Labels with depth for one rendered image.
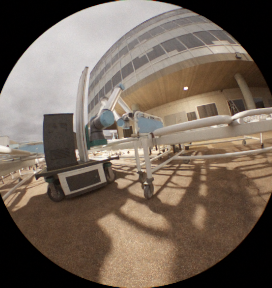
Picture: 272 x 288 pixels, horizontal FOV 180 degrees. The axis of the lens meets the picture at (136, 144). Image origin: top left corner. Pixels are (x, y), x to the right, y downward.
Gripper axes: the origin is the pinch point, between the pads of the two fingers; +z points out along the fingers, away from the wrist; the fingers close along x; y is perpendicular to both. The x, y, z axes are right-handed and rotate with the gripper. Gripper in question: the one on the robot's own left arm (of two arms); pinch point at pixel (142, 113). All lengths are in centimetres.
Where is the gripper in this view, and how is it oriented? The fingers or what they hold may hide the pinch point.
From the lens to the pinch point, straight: 107.6
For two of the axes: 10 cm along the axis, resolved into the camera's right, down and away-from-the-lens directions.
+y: 6.6, -1.2, 7.5
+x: 0.3, 9.9, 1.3
